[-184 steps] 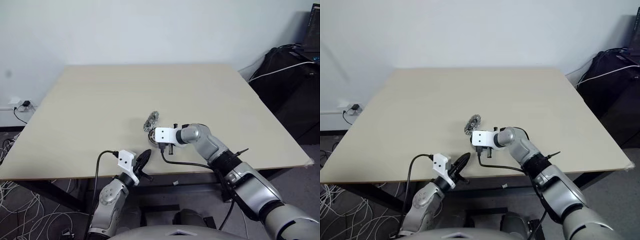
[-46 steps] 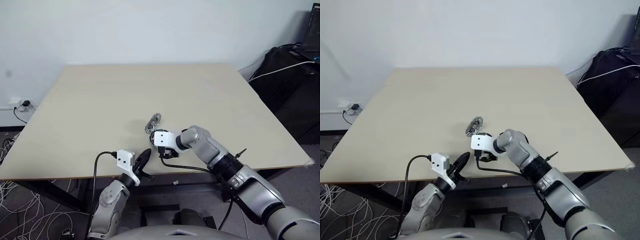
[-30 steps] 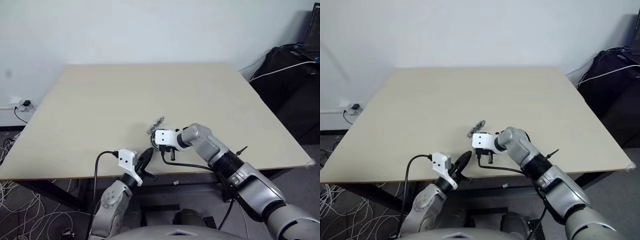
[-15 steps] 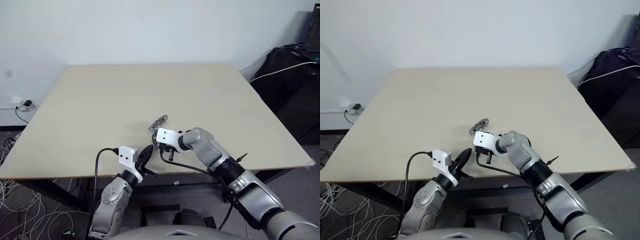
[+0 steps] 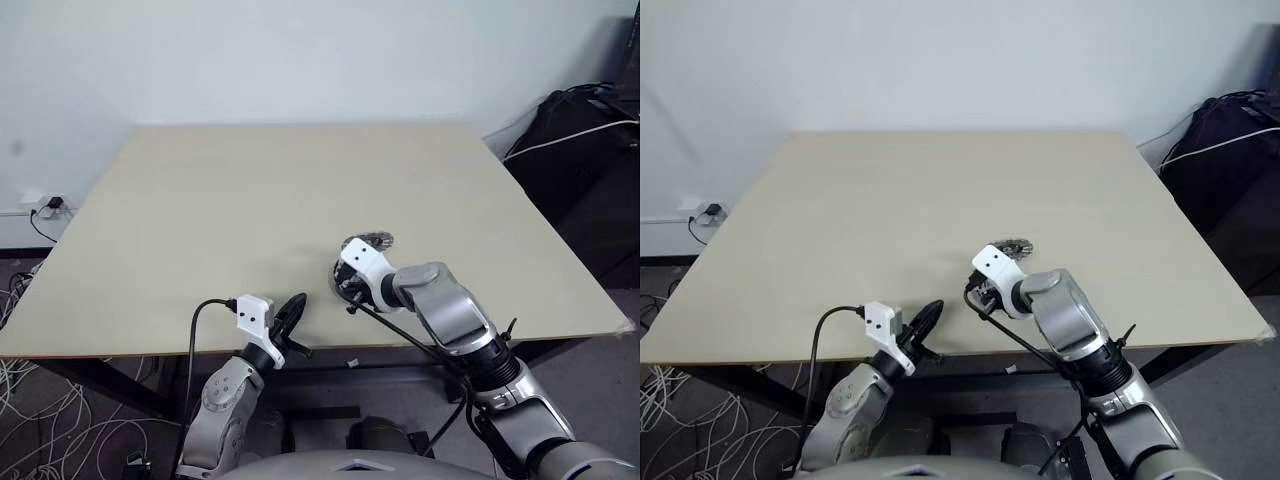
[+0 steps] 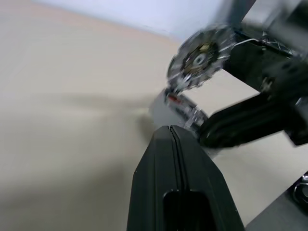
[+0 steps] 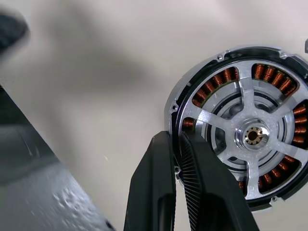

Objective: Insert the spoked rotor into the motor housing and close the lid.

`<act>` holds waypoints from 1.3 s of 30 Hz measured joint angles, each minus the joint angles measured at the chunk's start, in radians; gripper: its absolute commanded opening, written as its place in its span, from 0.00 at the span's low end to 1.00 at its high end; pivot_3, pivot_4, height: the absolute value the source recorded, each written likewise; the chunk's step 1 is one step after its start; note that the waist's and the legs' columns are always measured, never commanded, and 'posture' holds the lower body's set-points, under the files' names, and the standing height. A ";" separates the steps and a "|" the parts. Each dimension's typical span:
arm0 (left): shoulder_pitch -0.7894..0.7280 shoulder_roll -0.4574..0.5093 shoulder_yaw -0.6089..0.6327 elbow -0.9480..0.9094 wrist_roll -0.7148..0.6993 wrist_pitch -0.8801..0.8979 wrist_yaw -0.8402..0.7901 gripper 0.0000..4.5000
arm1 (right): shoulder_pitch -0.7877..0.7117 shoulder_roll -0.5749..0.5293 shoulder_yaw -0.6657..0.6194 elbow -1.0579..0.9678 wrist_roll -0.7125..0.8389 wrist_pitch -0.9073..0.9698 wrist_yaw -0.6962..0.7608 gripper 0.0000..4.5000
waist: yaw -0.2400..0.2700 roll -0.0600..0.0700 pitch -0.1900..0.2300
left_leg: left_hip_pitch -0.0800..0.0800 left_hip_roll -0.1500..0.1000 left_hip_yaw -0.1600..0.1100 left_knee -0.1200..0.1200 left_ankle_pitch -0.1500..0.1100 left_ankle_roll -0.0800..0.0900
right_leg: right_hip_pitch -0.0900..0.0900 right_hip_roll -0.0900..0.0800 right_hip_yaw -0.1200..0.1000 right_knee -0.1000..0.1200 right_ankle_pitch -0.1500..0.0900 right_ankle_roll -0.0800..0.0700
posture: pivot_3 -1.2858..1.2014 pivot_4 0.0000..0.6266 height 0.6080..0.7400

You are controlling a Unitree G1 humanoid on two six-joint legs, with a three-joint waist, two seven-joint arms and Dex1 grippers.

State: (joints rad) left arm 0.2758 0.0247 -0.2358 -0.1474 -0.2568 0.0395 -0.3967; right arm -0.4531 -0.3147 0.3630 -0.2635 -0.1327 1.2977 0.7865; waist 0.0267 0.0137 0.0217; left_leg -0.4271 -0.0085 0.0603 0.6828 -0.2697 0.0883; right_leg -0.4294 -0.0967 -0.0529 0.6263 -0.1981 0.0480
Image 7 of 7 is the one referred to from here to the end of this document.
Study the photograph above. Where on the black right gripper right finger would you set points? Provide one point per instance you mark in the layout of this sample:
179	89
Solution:
211	192

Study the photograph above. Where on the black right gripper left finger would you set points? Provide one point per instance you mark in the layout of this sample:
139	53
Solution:
151	183

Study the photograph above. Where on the silver spoked rotor wheel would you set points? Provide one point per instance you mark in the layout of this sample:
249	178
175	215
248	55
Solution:
247	96

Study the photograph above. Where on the grey motor housing copper coils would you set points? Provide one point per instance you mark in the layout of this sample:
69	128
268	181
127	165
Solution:
264	72

